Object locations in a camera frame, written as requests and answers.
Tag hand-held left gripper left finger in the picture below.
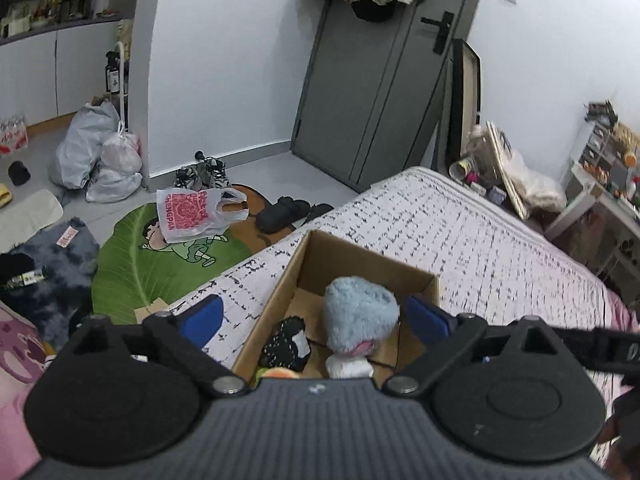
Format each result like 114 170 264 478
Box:
55 295 248 400

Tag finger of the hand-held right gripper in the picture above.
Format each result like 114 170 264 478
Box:
547 327 640 376

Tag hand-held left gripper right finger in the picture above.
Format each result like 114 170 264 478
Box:
382 295 588 398

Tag blue plush toy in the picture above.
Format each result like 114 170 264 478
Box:
322 276 401 358

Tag black speckled cloth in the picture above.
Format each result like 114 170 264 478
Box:
259 316 311 372

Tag brown cardboard box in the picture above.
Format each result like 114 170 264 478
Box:
232 230 441 386

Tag pink quilt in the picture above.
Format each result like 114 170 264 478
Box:
602 290 640 411

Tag green leaf cartoon rug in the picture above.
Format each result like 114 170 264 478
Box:
92 190 281 326

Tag bed with patterned sheet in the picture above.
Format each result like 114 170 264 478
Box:
165 166 613 391

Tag white red printed plastic bag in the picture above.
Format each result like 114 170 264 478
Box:
156 186 249 243

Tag patterned sneakers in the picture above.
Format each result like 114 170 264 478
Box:
175 157 233 191

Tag white desk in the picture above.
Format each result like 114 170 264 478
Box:
545 160 640 281

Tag blue tie-dye rug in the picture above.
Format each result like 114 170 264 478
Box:
0 217 101 351

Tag paper cup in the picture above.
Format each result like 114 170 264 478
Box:
449 157 476 180

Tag leaning white board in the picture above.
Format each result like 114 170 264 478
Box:
485 121 530 220

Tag clear plastic bag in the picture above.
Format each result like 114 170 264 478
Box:
510 150 568 213

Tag white knotted plastic bag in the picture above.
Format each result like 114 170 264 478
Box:
102 130 143 173

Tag black socks with label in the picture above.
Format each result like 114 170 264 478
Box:
0 252 46 291

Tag pink floral cloth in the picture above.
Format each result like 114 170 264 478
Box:
0 305 53 466

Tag grey desk drawer organiser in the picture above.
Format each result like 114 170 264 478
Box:
580 122 613 171

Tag beige floor mat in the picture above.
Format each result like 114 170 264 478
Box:
0 189 64 253

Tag large grey plastic bag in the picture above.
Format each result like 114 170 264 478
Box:
55 102 121 190

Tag wicker basket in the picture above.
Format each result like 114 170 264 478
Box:
612 125 640 150

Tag grey door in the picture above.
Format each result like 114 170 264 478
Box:
291 0 488 193

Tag white stand with bottle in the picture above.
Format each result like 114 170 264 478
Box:
104 42 127 133

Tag pack of water bottles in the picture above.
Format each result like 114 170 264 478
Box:
0 115 29 157

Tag black picture frame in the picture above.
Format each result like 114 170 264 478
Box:
445 39 482 166

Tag grey wall cabinet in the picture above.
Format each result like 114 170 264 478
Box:
0 0 133 126

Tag black door handle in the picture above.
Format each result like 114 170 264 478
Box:
421 10 455 55

